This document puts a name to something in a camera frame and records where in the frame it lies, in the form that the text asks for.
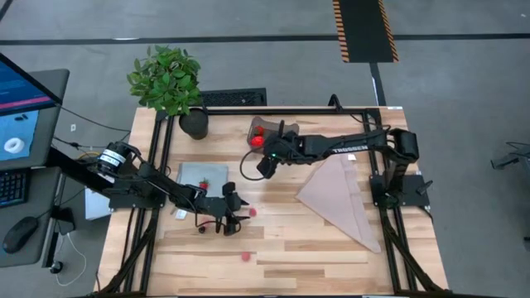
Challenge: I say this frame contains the black aluminium table frame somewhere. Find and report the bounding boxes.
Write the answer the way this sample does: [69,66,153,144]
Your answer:
[97,106,448,298]

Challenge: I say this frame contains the black computer mouse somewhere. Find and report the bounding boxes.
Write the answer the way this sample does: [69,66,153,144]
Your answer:
[2,215,41,254]

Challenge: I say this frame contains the grey cloth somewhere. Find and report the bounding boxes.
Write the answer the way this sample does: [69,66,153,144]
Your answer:
[174,161,230,219]

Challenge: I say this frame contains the clear grey plastic tupperware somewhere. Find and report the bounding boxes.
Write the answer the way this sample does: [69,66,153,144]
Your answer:
[247,115,301,156]

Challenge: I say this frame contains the pink cloth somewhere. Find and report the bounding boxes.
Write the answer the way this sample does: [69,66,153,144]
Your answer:
[295,155,383,254]

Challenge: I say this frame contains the grey desk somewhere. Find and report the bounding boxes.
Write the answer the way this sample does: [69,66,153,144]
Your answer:
[0,68,71,269]

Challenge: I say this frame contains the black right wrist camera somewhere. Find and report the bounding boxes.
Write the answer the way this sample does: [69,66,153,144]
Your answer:
[255,153,282,180]

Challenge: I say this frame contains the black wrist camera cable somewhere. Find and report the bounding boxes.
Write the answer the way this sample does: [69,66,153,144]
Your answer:
[238,147,270,182]

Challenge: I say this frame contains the black cable ramp orange stripes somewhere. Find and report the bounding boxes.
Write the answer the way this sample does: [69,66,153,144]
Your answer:
[331,0,400,64]

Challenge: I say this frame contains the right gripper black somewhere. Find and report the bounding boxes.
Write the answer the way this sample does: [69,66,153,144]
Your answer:
[264,119,301,165]

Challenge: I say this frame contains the green potted plant black pot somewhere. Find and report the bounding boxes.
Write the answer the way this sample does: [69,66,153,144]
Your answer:
[126,44,210,141]

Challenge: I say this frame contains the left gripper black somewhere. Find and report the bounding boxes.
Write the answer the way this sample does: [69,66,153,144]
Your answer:
[209,181,251,237]

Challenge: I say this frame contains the white cable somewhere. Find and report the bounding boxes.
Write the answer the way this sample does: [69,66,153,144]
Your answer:
[55,232,88,287]

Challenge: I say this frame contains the thin black cable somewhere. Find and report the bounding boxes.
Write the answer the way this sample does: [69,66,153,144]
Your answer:
[57,104,132,134]

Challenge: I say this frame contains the computer monitor blue screen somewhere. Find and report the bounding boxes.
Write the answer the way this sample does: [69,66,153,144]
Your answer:
[0,52,64,163]

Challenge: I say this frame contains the white box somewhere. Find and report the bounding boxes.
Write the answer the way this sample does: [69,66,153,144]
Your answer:
[84,170,113,221]

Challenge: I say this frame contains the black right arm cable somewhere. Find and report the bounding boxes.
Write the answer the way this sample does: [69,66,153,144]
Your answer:
[328,94,394,133]

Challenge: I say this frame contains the black stand with cables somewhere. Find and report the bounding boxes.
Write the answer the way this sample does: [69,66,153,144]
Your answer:
[490,141,530,171]

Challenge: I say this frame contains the black keyboard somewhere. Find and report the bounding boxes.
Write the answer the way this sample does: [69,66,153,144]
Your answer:
[200,87,268,108]
[0,168,30,209]

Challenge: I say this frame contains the black power adapter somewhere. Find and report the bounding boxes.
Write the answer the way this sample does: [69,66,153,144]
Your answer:
[51,205,76,235]

